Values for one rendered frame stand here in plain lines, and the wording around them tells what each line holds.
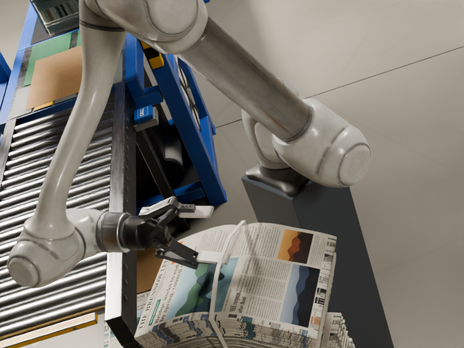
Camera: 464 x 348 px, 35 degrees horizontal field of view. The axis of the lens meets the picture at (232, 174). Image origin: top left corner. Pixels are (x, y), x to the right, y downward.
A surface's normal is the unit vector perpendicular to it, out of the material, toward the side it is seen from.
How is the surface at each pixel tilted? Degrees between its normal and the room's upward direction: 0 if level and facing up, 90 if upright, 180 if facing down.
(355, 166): 95
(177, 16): 84
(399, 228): 0
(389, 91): 0
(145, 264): 0
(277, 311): 18
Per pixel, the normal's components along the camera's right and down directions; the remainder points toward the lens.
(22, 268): -0.35, 0.42
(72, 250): 0.95, 0.13
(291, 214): -0.69, 0.60
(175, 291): -0.59, -0.67
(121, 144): -0.30, -0.75
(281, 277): 0.01, -0.72
